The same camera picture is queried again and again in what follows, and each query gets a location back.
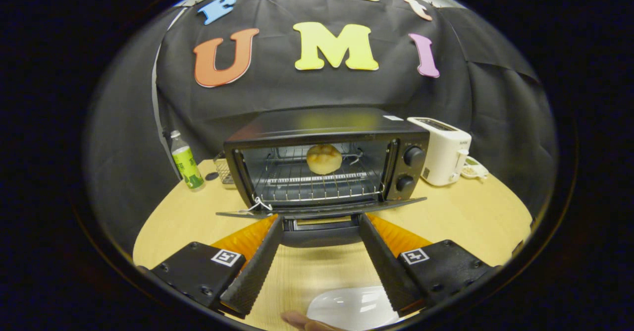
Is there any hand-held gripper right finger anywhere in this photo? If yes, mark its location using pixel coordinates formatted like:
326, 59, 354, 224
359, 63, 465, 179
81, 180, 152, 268
358, 213, 498, 317

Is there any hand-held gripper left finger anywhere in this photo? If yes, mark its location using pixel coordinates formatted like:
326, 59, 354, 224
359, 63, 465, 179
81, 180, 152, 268
149, 215, 284, 319

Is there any golden bread bun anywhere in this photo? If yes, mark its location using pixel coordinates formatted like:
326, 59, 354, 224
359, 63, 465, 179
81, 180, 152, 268
307, 144, 343, 175

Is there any black toaster oven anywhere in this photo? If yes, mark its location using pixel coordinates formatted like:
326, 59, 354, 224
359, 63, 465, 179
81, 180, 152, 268
216, 107, 430, 248

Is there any white pop-up toaster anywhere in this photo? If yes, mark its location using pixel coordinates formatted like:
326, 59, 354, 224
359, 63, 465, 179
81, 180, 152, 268
407, 117, 473, 187

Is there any white plate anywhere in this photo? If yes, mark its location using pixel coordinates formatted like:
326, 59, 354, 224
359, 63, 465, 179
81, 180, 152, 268
307, 285, 400, 331

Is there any green label plastic bottle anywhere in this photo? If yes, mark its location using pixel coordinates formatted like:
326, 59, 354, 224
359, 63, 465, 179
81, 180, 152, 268
170, 130, 205, 191

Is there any small white dish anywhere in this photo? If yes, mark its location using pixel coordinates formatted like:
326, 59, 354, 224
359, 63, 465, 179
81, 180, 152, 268
461, 156, 489, 180

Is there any small wire basket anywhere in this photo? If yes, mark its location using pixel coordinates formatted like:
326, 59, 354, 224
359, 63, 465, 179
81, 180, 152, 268
214, 153, 236, 185

